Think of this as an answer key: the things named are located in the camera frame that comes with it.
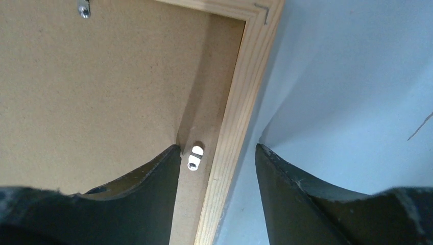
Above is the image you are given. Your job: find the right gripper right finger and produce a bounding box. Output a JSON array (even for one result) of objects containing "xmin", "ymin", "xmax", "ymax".
[{"xmin": 255, "ymin": 144, "xmax": 432, "ymax": 244}]

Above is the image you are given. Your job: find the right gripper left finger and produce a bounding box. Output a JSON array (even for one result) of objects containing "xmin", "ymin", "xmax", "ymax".
[{"xmin": 1, "ymin": 144, "xmax": 181, "ymax": 244}]

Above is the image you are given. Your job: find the orange wooden picture frame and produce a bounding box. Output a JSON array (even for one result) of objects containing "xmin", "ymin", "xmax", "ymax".
[{"xmin": 167, "ymin": 0, "xmax": 285, "ymax": 244}]

